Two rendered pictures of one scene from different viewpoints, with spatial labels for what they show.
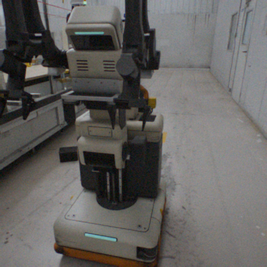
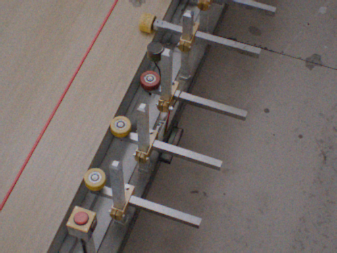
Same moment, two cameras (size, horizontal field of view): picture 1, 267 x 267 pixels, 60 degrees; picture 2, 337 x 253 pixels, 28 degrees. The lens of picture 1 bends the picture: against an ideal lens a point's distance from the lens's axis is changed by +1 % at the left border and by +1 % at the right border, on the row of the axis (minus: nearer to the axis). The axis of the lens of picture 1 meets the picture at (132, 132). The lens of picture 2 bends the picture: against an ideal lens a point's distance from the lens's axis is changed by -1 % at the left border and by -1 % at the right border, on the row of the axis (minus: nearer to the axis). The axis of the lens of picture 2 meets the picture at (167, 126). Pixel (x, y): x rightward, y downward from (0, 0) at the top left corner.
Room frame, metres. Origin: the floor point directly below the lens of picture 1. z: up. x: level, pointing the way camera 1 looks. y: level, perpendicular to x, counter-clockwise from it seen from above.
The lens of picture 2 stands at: (1.81, 0.56, 3.06)
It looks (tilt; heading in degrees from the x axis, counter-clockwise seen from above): 56 degrees down; 7
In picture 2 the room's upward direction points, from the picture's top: 1 degrees clockwise
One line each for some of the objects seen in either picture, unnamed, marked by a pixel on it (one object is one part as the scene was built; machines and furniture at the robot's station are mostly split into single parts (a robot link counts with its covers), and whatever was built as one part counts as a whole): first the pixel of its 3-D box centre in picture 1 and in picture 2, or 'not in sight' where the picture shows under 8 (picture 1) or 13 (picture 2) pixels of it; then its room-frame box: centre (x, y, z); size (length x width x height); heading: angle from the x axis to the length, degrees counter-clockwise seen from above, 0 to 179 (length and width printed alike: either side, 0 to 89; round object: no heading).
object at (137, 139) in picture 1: (117, 154); not in sight; (1.13, 0.08, 0.68); 0.28 x 0.27 x 0.25; 77
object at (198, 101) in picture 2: not in sight; (195, 101); (3.41, 0.63, 0.84); 0.43 x 0.03 x 0.04; 78
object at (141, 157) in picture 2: not in sight; (145, 145); (3.17, 0.80, 0.84); 0.14 x 0.06 x 0.05; 168
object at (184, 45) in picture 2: not in sight; (188, 37); (3.66, 0.69, 0.95); 0.14 x 0.06 x 0.05; 168
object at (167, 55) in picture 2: not in sight; (166, 89); (3.39, 0.75, 0.92); 0.04 x 0.04 x 0.48; 78
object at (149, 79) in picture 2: not in sight; (150, 85); (3.45, 0.83, 0.85); 0.08 x 0.08 x 0.11
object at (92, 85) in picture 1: (95, 103); not in sight; (1.02, 0.17, 0.99); 0.28 x 0.16 x 0.22; 77
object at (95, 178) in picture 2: not in sight; (95, 184); (2.97, 0.96, 0.85); 0.08 x 0.08 x 0.11
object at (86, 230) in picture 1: (117, 210); not in sight; (1.31, 0.10, 0.16); 0.67 x 0.64 x 0.25; 167
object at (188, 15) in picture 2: not in sight; (186, 51); (3.64, 0.70, 0.88); 0.04 x 0.04 x 0.48; 78
